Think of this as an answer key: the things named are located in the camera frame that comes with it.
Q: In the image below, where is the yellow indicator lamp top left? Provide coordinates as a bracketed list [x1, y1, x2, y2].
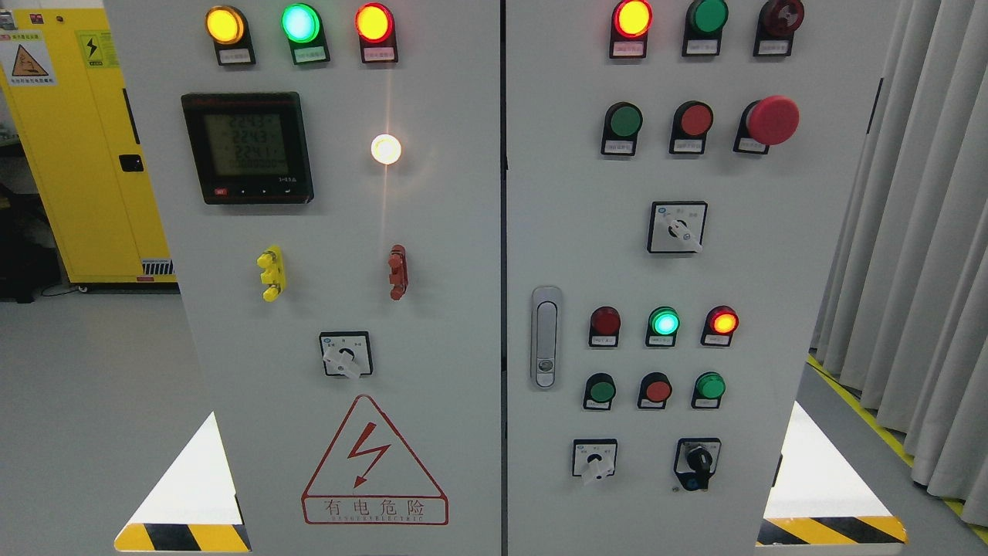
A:
[205, 5, 256, 66]

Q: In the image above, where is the bottom left rotary selector switch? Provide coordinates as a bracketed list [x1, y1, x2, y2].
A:
[571, 439, 618, 485]

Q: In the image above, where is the black digital power meter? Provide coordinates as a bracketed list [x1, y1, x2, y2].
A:
[182, 92, 314, 205]

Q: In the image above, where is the right grey cabinet door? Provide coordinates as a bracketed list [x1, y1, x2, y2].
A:
[506, 1, 904, 555]

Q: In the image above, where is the right door upper rotary switch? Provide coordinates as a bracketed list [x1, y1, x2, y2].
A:
[646, 202, 707, 254]

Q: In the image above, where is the green push button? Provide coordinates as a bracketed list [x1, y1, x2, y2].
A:
[582, 372, 615, 411]
[691, 371, 726, 409]
[682, 0, 729, 57]

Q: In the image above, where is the left grey cabinet door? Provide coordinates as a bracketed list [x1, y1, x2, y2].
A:
[105, 1, 503, 555]

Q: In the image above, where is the red push button lower middle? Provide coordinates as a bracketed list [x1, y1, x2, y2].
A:
[638, 372, 672, 409]

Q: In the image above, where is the white lit indicator lamp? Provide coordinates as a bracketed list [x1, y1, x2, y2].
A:
[370, 134, 403, 166]

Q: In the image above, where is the yellow safety storage cabinet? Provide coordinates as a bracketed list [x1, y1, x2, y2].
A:
[2, 8, 177, 286]

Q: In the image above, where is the red indicator lamp top left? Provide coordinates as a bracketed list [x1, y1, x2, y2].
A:
[355, 2, 398, 63]

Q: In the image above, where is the grey curtain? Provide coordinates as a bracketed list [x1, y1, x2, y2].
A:
[812, 1, 987, 527]

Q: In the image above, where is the green push button lower right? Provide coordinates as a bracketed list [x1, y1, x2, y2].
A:
[691, 371, 726, 409]

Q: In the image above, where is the dark red indicator lamp lower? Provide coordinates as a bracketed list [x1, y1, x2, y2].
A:
[588, 306, 621, 348]

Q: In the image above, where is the grey cabinet door handle lock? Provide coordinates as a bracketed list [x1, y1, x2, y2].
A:
[530, 286, 563, 388]

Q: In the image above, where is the red push button second row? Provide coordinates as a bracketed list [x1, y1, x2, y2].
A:
[669, 100, 714, 155]

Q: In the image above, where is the grey cabinet door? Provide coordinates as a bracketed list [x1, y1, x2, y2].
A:
[506, 1, 904, 555]
[105, 1, 503, 555]

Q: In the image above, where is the green push button lower left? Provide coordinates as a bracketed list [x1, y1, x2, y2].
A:
[582, 372, 615, 411]

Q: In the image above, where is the dark red buzzer lamp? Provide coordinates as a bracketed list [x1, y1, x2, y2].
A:
[753, 0, 805, 57]

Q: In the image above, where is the left door rotary selector switch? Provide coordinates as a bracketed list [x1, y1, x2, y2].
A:
[319, 331, 374, 379]

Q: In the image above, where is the red lit indicator lamp lower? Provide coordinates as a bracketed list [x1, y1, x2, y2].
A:
[701, 305, 739, 348]

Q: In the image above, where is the green push button top right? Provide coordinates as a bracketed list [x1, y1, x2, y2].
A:
[682, 0, 729, 57]

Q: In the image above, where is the green lit indicator lamp lower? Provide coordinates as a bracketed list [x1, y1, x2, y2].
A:
[645, 306, 681, 348]

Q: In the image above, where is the red emergency stop mushroom button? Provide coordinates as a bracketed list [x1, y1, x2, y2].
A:
[732, 95, 800, 155]

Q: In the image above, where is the red indicator lamp top right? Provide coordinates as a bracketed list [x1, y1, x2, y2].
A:
[608, 0, 653, 59]

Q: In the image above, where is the green push button second row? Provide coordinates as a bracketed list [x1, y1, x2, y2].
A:
[600, 101, 643, 156]

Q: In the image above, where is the red electrical hazard warning sticker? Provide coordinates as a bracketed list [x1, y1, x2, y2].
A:
[301, 395, 449, 527]

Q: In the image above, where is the green indicator lamp top left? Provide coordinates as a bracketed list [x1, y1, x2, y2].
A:
[281, 2, 330, 66]

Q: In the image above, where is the black key selector switch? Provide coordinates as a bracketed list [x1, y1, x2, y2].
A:
[673, 437, 721, 492]

